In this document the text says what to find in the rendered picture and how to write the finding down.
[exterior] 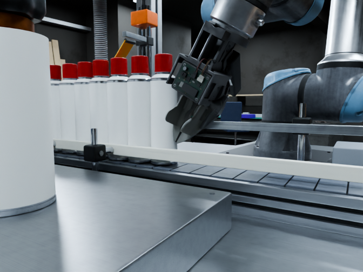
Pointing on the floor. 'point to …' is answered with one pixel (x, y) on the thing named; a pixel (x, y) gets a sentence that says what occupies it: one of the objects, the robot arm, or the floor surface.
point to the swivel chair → (232, 116)
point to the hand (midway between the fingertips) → (181, 136)
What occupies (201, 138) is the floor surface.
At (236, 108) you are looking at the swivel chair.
